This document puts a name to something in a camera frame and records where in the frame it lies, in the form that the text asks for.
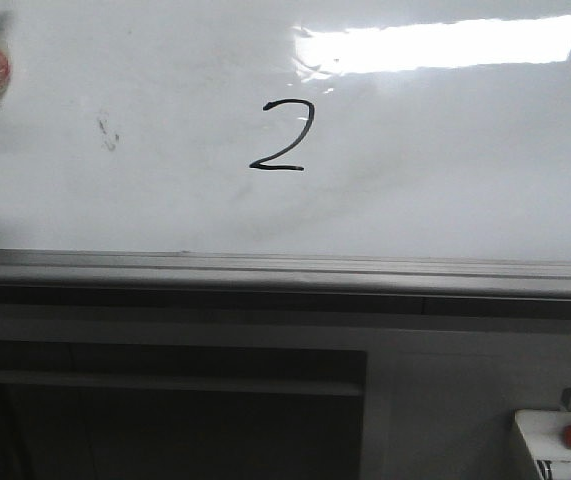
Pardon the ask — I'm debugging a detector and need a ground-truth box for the white whiteboard with metal frame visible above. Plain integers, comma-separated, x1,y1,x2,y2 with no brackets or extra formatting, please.
0,1,571,298

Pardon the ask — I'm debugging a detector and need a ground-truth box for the white control box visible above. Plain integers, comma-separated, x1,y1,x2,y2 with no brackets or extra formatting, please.
509,410,571,479

